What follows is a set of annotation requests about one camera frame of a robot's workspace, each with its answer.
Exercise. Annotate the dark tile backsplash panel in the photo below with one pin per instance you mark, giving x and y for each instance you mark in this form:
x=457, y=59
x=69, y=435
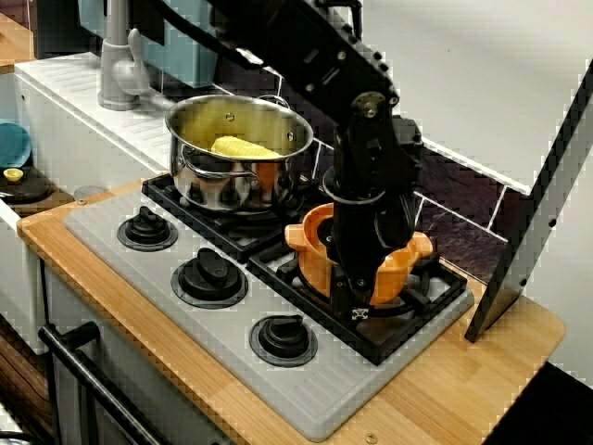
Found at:
x=463, y=194

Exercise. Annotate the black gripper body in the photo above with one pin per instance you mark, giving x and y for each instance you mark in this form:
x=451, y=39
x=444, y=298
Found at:
x=366, y=236

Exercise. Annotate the grey toy faucet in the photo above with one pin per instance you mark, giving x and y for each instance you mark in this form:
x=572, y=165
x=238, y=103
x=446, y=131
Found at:
x=118, y=69

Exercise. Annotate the black slanted support panel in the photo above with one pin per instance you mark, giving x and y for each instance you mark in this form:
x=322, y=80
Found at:
x=533, y=218

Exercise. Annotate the teal plate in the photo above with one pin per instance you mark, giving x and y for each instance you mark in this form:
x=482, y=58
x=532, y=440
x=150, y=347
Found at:
x=14, y=143

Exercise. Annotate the white oven front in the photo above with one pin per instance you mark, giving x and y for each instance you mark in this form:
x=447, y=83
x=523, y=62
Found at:
x=139, y=371

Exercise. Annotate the orange plastic pot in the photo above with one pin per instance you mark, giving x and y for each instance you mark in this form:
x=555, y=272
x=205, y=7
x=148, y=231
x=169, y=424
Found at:
x=394, y=273

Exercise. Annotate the teal plastic bin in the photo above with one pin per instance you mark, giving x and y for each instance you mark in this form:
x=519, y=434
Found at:
x=190, y=55

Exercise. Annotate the wooden countertop board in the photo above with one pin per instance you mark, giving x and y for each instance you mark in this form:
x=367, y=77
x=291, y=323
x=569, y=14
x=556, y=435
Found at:
x=463, y=385

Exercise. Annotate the grey stove top plate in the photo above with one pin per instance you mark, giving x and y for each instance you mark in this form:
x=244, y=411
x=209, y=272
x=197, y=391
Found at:
x=208, y=324

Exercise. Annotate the black burner grate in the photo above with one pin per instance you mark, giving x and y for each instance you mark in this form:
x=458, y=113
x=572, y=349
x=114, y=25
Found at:
x=394, y=334
x=218, y=227

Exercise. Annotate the white sink unit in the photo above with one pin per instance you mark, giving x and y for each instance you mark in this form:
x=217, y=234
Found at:
x=60, y=116

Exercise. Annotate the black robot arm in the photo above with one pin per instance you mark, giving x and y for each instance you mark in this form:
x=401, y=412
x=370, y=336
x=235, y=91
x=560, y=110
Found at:
x=324, y=55

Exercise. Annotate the dark pan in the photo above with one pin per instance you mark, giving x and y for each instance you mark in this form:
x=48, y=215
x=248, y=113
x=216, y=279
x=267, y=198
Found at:
x=28, y=191

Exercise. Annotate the small yellow cup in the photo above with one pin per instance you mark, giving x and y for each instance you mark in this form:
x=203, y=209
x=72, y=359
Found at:
x=13, y=174

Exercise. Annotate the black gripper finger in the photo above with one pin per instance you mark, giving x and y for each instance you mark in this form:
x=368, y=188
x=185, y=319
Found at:
x=352, y=296

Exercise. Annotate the stainless steel pot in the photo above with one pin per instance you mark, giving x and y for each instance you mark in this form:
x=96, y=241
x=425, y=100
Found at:
x=208, y=185

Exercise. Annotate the yellow corn cob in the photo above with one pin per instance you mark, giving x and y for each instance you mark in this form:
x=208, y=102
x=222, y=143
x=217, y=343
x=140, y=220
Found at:
x=241, y=147

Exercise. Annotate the black stove knob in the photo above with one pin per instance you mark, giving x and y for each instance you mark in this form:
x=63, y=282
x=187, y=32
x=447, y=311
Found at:
x=146, y=229
x=210, y=275
x=282, y=338

